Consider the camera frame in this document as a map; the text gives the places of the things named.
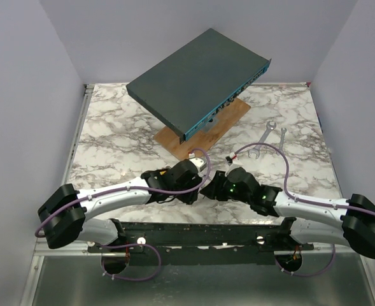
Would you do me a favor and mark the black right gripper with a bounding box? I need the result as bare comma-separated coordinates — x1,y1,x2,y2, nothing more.
201,170,251,205

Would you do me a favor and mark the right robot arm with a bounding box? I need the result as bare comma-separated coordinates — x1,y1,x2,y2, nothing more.
200,167,375,259

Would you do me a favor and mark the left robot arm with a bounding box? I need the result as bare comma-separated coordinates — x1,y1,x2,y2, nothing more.
36,158,207,252

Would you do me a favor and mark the wooden board stand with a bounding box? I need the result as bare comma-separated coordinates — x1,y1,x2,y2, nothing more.
153,98,251,161

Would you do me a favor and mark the small silver wrench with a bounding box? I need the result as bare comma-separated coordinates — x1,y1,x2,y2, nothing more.
278,127,287,152

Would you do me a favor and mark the large silver wrench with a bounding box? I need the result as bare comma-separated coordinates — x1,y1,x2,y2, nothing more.
248,121,277,159

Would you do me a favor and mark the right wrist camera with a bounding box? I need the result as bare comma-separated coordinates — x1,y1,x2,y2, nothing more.
225,152,243,170

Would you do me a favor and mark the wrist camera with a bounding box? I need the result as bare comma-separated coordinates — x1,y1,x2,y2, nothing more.
225,152,243,170
188,152,207,173

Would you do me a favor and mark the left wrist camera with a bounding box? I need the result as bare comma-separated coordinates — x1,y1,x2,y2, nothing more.
188,152,207,173

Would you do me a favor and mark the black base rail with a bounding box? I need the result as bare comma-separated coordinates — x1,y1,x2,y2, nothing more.
46,221,315,266

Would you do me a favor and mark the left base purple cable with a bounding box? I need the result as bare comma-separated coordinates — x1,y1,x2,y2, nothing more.
97,243,162,282

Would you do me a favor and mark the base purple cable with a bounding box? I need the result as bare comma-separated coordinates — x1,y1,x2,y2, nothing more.
97,243,162,282
274,244,337,278

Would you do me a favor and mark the dark network switch box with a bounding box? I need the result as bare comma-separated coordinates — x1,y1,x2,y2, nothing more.
126,29,271,142

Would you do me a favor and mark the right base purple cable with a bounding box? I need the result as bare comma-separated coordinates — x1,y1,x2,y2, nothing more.
274,244,337,278

